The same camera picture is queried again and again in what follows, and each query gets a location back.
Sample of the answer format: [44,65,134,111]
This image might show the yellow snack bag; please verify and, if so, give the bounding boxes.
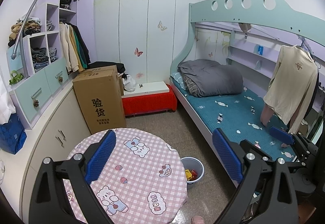
[185,169,193,181]

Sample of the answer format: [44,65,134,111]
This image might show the blue plastic trash bucket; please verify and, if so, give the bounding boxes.
[181,156,205,184]

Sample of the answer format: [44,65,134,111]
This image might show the white curved base cabinet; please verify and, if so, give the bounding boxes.
[1,83,91,223]

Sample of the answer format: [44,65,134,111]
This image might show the pink checkered tablecloth table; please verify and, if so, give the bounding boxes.
[63,127,189,224]

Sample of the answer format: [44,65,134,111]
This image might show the beige hanging shirt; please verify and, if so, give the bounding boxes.
[263,45,318,134]

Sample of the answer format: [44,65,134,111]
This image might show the large brown cardboard box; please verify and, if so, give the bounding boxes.
[73,65,126,134]

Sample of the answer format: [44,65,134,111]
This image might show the white plastic bag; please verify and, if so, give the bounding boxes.
[122,74,137,92]

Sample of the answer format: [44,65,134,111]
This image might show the person's foot pink slipper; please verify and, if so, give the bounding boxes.
[191,216,205,224]

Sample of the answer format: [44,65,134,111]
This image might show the red covered low bench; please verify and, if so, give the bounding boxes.
[122,81,177,116]

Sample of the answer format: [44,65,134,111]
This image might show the grey folded quilt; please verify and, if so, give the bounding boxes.
[178,59,244,97]

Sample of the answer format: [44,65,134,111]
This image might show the blue paper bag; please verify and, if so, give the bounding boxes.
[0,114,27,155]

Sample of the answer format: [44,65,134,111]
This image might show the hanging jackets row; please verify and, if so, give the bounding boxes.
[59,22,88,73]

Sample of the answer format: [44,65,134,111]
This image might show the white paper shopping bag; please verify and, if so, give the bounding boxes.
[0,79,16,125]

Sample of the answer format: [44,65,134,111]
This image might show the teal bunk bed frame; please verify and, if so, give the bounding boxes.
[169,0,325,189]

